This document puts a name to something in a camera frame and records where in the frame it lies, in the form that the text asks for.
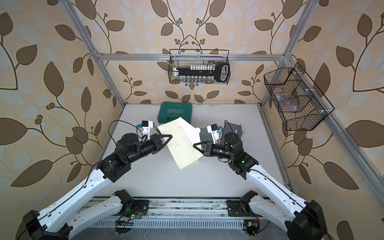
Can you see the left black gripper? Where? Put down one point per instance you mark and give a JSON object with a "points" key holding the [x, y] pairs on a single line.
{"points": [[154, 137]]}

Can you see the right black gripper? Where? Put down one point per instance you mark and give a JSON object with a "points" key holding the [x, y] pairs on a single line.
{"points": [[208, 150]]}

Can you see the light blue envelope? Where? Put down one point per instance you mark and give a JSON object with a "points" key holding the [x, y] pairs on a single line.
{"points": [[205, 135]]}

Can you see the yellow envelope red seal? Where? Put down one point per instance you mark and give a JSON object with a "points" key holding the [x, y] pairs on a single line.
{"points": [[184, 136]]}

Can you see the dark grey envelope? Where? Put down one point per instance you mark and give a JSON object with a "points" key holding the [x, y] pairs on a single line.
{"points": [[231, 127]]}

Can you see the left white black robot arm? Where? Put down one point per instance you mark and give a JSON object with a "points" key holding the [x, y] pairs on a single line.
{"points": [[63, 219]]}

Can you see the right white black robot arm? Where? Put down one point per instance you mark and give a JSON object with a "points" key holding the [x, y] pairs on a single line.
{"points": [[300, 219]]}

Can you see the green tool case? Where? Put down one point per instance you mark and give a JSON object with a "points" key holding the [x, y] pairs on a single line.
{"points": [[171, 111]]}

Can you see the black socket set holder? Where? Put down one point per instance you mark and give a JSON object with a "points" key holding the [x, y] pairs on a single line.
{"points": [[210, 73]]}

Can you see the clear plastic bag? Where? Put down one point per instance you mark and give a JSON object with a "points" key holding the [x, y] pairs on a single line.
{"points": [[287, 102]]}

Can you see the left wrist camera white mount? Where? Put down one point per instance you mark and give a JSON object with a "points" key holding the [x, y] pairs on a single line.
{"points": [[145, 128]]}

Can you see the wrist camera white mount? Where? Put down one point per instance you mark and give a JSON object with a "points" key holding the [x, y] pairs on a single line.
{"points": [[214, 131], [145, 128]]}

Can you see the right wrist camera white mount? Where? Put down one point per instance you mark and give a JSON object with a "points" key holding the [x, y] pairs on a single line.
{"points": [[214, 131]]}

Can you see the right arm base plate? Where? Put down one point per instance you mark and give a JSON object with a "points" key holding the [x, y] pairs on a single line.
{"points": [[241, 207]]}

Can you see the aluminium rail front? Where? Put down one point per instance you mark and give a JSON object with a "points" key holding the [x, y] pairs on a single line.
{"points": [[169, 209]]}

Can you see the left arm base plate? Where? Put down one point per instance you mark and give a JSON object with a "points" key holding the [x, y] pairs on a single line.
{"points": [[128, 205]]}

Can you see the black wire basket back wall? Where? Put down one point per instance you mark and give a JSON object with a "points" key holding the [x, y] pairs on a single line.
{"points": [[187, 57]]}

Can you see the black wire basket wall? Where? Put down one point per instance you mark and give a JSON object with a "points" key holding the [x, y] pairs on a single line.
{"points": [[300, 102], [187, 57]]}

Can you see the right electronics board with wires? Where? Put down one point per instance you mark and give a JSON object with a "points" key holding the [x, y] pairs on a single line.
{"points": [[252, 227]]}

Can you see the electronics board with wires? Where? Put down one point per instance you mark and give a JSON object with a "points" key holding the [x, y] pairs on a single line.
{"points": [[124, 222], [252, 227]]}

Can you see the left electronics board with wires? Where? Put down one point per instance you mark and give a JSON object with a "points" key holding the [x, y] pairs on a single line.
{"points": [[124, 222]]}

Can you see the black wire basket right wall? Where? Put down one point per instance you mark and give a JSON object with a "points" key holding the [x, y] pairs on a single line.
{"points": [[300, 102]]}

